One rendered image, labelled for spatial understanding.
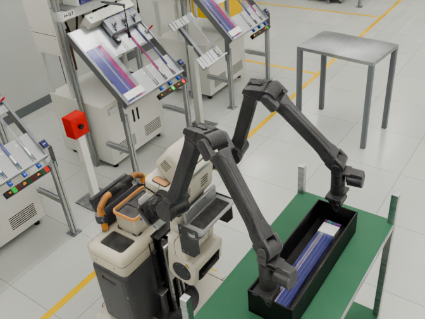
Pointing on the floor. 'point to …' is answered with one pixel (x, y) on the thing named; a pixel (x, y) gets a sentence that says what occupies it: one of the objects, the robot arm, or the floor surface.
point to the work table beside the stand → (331, 43)
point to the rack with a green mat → (341, 293)
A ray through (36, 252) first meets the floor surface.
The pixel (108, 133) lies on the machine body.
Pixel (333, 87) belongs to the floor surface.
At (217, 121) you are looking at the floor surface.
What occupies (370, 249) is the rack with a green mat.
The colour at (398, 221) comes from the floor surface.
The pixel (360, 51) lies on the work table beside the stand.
